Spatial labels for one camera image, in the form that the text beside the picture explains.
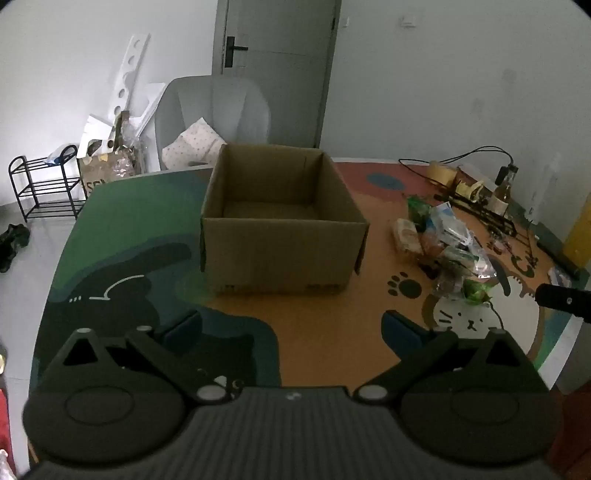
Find white rice cracker packet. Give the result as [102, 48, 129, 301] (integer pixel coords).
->
[392, 218, 423, 254]

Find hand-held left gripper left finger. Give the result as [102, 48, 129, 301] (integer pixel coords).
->
[41, 310, 232, 407]

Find grey armchair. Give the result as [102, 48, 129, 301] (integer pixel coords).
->
[154, 75, 271, 171]

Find printed cartoon table mat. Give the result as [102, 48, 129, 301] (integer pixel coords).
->
[30, 159, 587, 393]

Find white foam board with holes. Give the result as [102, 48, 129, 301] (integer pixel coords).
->
[107, 33, 153, 139]

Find pile of assorted snack packets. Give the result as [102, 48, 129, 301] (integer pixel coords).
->
[416, 203, 504, 308]

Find grey door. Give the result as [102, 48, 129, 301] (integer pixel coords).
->
[212, 0, 342, 149]

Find black cable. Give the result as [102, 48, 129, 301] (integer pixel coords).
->
[398, 146, 515, 175]

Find clear plastic bottle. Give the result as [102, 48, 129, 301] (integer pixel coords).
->
[526, 152, 563, 223]

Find dark flat object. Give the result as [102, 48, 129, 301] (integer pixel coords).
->
[537, 230, 591, 278]

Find white cardboard sheet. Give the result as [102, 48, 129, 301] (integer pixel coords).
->
[78, 114, 118, 158]

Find crumpled yellow wrapper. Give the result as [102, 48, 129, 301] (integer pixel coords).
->
[455, 180, 485, 201]

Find black wire rack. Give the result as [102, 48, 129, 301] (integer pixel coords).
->
[434, 191, 541, 274]

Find black door handle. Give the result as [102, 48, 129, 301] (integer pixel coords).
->
[225, 36, 249, 69]

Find beige masking tape roll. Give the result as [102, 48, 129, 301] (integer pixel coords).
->
[426, 161, 458, 186]

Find dotted white pillow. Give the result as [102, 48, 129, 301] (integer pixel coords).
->
[161, 117, 227, 169]

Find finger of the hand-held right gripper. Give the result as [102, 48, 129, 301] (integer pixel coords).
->
[533, 283, 591, 324]

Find dark shoes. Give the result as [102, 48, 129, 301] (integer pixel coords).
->
[0, 223, 31, 273]

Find brown paper bag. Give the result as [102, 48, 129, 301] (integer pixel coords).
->
[78, 148, 144, 201]

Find brown cardboard box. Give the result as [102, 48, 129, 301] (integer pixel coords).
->
[199, 143, 370, 297]

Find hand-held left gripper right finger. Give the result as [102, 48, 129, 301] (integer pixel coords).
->
[353, 310, 544, 407]

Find black metal shoe rack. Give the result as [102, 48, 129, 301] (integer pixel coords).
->
[8, 144, 88, 223]

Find yellow plastic object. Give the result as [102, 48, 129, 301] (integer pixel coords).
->
[561, 194, 591, 269]

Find green snack packet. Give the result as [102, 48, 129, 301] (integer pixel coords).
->
[406, 195, 432, 232]

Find glass bottle with amber liquid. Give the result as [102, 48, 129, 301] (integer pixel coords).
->
[490, 164, 519, 217]

